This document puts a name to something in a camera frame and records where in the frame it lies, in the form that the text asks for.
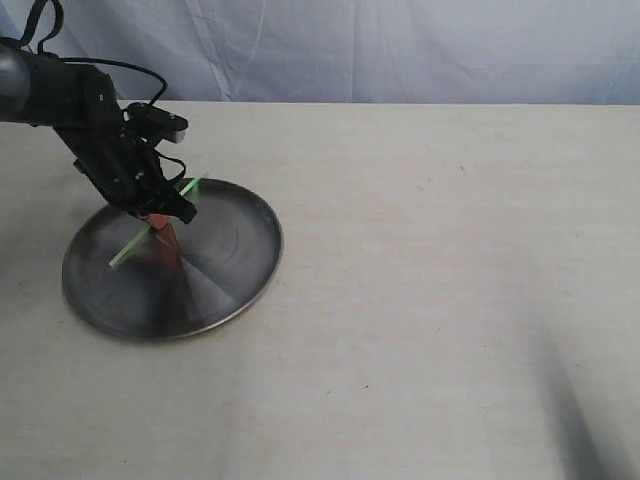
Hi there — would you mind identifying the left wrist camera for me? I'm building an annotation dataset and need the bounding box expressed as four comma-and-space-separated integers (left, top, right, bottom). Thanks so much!
125, 102, 189, 145

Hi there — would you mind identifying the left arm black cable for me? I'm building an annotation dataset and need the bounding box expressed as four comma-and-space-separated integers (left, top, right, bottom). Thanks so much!
19, 0, 186, 187

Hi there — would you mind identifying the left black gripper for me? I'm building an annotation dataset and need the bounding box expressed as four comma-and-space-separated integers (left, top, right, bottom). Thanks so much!
54, 65, 196, 250

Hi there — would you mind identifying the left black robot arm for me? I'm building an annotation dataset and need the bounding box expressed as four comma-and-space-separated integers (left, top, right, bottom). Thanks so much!
1, 42, 197, 247

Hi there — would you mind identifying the round stainless steel plate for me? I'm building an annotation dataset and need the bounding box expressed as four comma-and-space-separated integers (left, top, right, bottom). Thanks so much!
61, 178, 283, 340

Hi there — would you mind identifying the white backdrop cloth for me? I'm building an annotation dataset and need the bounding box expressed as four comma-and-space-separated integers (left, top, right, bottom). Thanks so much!
0, 0, 640, 106

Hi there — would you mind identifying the green glow stick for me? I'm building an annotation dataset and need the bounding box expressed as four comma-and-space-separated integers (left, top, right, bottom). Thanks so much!
108, 176, 203, 269

